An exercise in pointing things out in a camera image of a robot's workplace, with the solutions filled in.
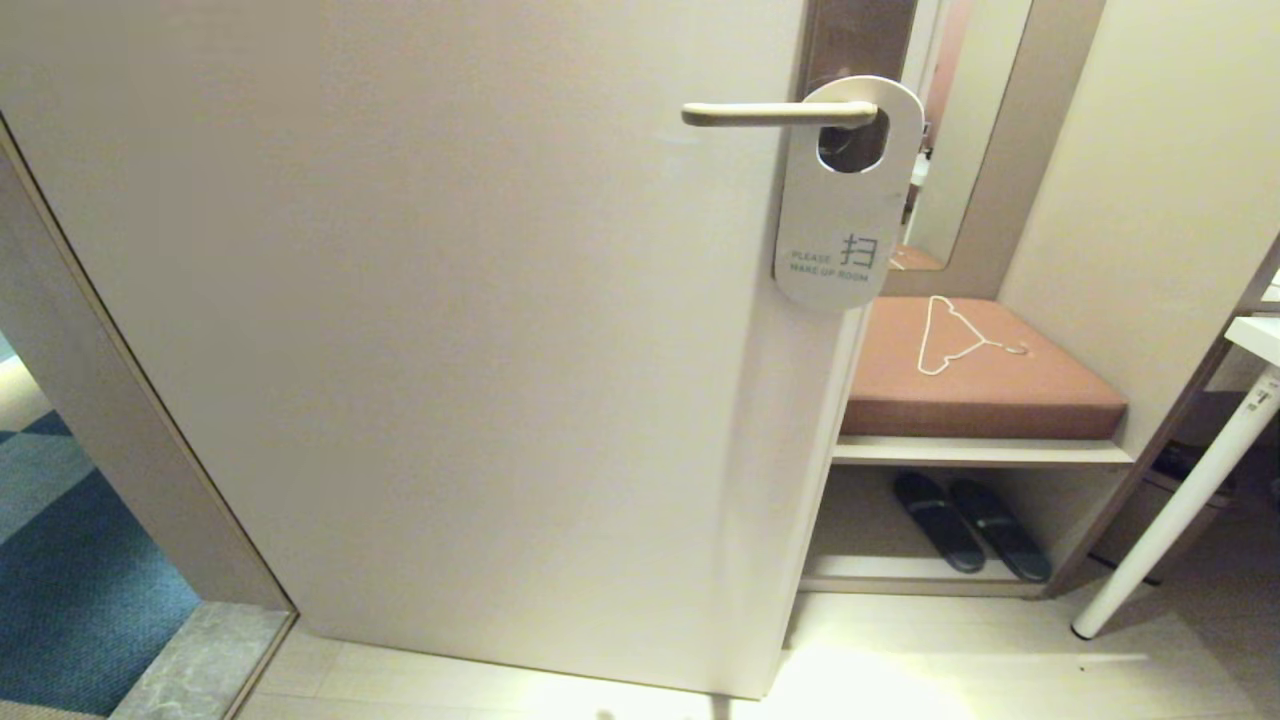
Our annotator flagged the black slipper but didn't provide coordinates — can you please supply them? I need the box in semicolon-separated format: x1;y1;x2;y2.
948;477;1053;583
893;470;986;573

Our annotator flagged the brown mirror frame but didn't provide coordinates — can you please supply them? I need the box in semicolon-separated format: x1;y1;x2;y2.
882;0;1108;298

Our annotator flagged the beige door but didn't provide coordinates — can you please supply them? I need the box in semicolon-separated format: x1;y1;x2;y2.
0;0;951;699

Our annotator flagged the grey do-not-disturb door sign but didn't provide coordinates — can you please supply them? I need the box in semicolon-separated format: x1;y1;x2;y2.
773;75;925;311

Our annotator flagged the brown seat cushion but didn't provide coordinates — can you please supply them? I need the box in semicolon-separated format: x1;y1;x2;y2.
840;296;1129;439

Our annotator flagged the grey marble threshold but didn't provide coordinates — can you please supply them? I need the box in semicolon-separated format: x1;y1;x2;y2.
105;597;299;720

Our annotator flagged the wall mirror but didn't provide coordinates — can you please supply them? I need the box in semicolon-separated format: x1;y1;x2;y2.
905;0;1034;271

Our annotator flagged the cream door handle lever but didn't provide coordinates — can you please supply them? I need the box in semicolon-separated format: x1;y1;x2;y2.
682;100;881;128

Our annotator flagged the white wire hanger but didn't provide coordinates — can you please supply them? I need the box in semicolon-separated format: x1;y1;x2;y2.
917;295;1031;376

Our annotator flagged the bronze door lock plate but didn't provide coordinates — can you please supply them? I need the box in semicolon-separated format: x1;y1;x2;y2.
803;0;919;174

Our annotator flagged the blue carpet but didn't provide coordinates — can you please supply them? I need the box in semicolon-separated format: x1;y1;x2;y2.
0;335;201;717

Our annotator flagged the white table leg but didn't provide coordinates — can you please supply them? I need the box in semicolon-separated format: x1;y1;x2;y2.
1072;365;1280;639

